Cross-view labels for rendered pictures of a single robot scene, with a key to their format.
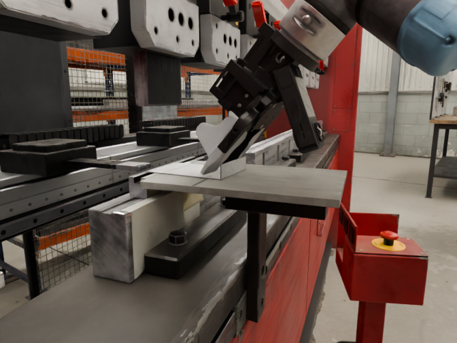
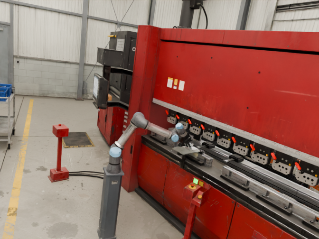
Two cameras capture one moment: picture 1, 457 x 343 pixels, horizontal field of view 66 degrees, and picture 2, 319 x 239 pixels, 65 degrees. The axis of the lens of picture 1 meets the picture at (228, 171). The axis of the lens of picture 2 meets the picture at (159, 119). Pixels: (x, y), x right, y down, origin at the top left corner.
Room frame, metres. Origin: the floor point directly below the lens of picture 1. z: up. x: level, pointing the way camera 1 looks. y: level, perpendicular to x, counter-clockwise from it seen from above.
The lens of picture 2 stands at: (1.45, -2.52, 1.97)
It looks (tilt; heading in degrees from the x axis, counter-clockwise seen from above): 14 degrees down; 118
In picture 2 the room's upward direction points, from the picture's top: 9 degrees clockwise
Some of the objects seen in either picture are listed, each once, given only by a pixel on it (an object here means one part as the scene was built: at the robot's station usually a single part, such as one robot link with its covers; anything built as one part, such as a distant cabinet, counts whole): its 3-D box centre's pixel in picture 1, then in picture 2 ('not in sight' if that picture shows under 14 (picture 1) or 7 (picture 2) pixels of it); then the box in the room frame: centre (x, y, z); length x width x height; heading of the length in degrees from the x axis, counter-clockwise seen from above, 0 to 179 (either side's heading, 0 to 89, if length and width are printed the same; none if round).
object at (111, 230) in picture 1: (180, 205); (197, 155); (0.61, 0.09, 0.92); 0.39 x 0.06 x 0.10; 159
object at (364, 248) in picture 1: (377, 248); (196, 191); (0.81, -0.37, 0.75); 0.20 x 0.16 x 0.18; 173
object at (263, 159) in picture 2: not in sight; (262, 152); (1.28, -0.17, 1.26); 0.15 x 0.09 x 0.17; 159
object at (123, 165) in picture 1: (82, 157); (204, 145); (0.61, 0.26, 1.01); 0.26 x 0.12 x 0.05; 69
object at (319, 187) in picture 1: (250, 178); (186, 150); (0.51, -0.03, 1.00); 0.26 x 0.18 x 0.01; 69
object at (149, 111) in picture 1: (160, 88); (197, 137); (0.56, 0.11, 1.13); 0.10 x 0.02 x 0.10; 159
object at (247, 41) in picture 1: (240, 38); (226, 138); (0.91, -0.03, 1.26); 0.15 x 0.09 x 0.17; 159
